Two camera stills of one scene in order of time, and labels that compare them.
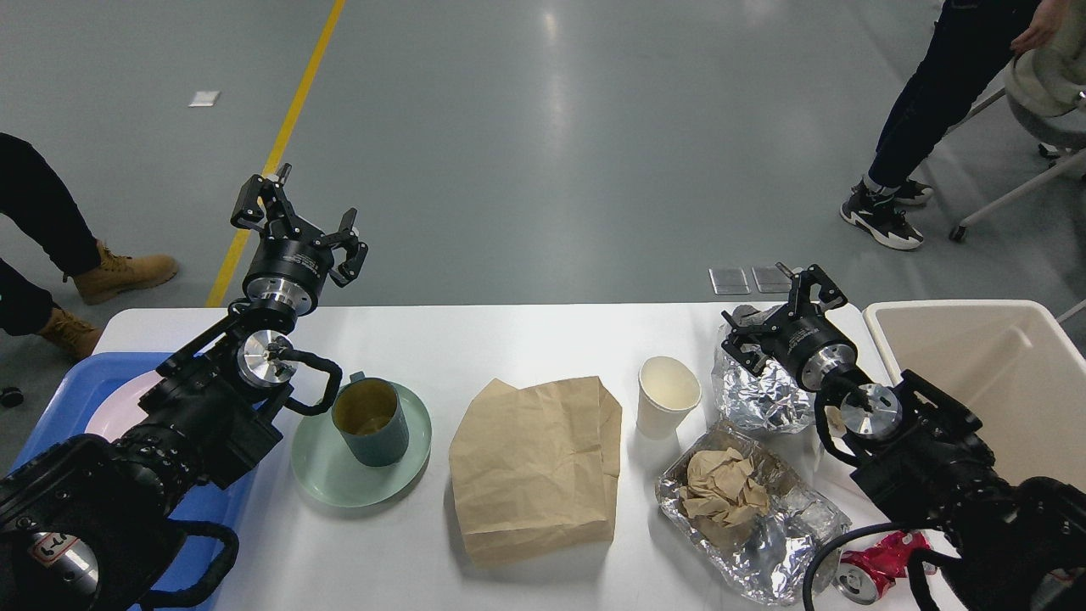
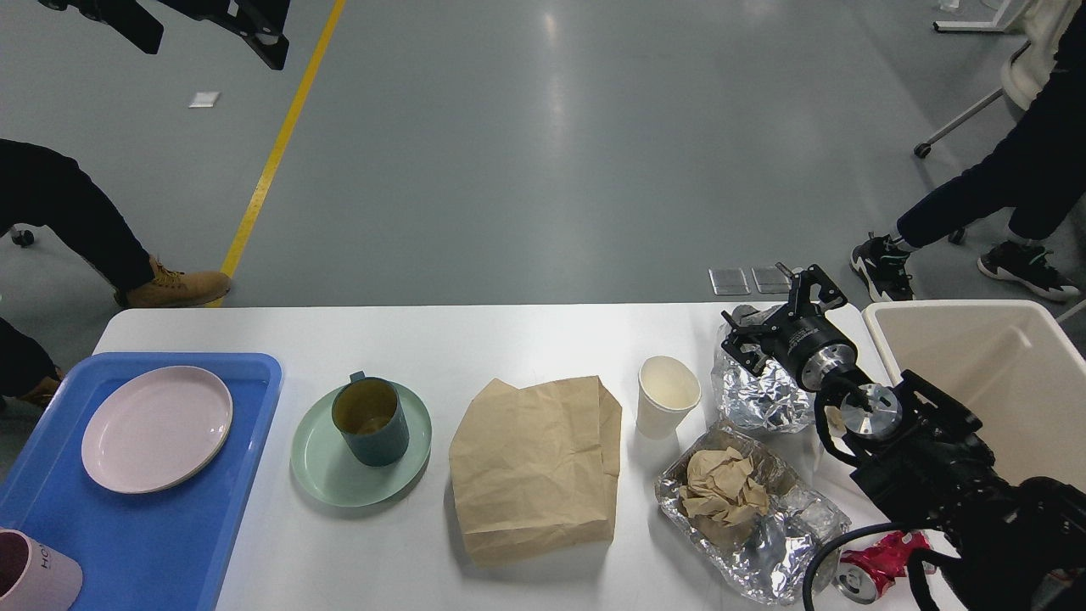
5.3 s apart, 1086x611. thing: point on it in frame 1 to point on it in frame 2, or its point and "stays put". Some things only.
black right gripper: [806, 343] stays put
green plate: [327, 468] stays put
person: [31, 194] to [46, 189]
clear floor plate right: [771, 279] stays put
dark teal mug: [369, 413] stays put
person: [971, 42] to [1036, 175]
